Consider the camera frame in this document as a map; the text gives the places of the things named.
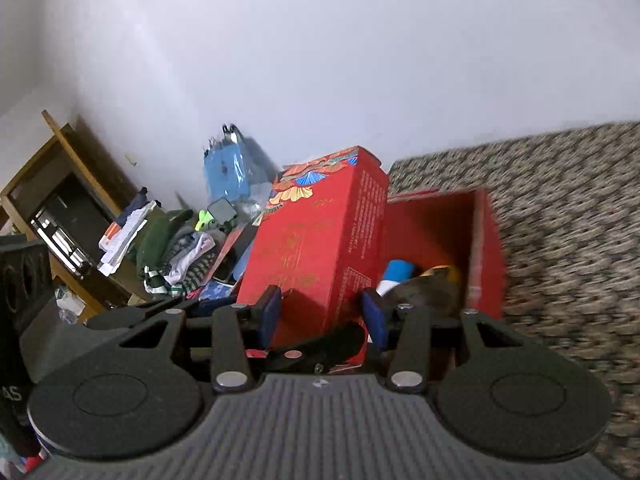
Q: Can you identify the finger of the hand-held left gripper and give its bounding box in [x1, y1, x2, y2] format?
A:
[247, 322, 369, 369]

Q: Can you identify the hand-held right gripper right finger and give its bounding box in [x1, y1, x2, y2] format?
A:
[360, 289, 532, 394]

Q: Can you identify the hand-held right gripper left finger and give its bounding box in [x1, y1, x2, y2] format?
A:
[117, 284, 284, 394]

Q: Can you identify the blue-capped white glue stick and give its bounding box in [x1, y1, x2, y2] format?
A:
[375, 258, 417, 297]

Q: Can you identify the red printed carton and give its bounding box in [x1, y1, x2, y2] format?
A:
[234, 145, 390, 367]

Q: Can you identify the red cardboard box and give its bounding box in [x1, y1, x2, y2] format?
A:
[384, 188, 507, 322]

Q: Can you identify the orange small object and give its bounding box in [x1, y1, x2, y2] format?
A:
[424, 264, 462, 286]

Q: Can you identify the pile of clothes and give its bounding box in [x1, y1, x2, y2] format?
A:
[134, 207, 237, 297]

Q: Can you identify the small black square device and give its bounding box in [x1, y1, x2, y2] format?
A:
[205, 198, 239, 234]

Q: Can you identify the wooden shelf cabinet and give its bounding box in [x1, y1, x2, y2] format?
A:
[0, 109, 147, 322]

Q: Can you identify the stack of books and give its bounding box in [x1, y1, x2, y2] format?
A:
[97, 187, 162, 277]

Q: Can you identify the blue bag with binder clips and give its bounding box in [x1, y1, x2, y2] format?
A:
[202, 123, 277, 207]

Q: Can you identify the floral patterned tablecloth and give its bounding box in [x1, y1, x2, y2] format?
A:
[389, 120, 640, 480]

